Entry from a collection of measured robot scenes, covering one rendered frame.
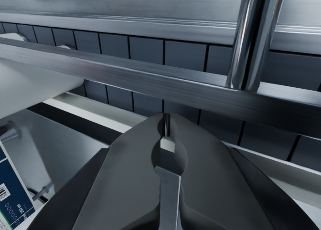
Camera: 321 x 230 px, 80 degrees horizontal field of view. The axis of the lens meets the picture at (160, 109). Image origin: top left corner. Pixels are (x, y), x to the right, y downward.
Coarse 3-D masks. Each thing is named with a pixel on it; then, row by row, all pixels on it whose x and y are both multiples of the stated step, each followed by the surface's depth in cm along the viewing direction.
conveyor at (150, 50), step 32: (32, 32) 25; (64, 32) 22; (96, 32) 20; (192, 64) 16; (224, 64) 15; (288, 64) 13; (320, 64) 12; (96, 96) 24; (128, 96) 21; (224, 128) 17; (256, 128) 16; (320, 160) 14
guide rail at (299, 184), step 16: (64, 96) 24; (80, 112) 21; (96, 112) 20; (112, 112) 20; (112, 128) 20; (128, 128) 18; (160, 144) 17; (256, 160) 14; (272, 160) 14; (272, 176) 13; (288, 176) 13; (304, 176) 13; (320, 176) 13; (288, 192) 13; (304, 192) 12; (320, 192) 12; (320, 208) 12
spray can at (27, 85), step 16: (0, 64) 17; (16, 64) 17; (0, 80) 16; (16, 80) 17; (32, 80) 18; (48, 80) 19; (64, 80) 21; (80, 80) 23; (0, 96) 16; (16, 96) 17; (32, 96) 18; (48, 96) 20; (0, 112) 16
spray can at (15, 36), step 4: (16, 32) 26; (0, 36) 25; (4, 36) 25; (8, 36) 25; (12, 36) 25; (16, 36) 26; (20, 36) 26; (24, 36) 26; (20, 40) 26; (24, 40) 26
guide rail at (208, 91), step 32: (32, 64) 13; (64, 64) 11; (96, 64) 10; (128, 64) 9; (160, 64) 9; (160, 96) 9; (192, 96) 8; (224, 96) 7; (256, 96) 7; (288, 96) 6; (320, 96) 6; (288, 128) 7; (320, 128) 6
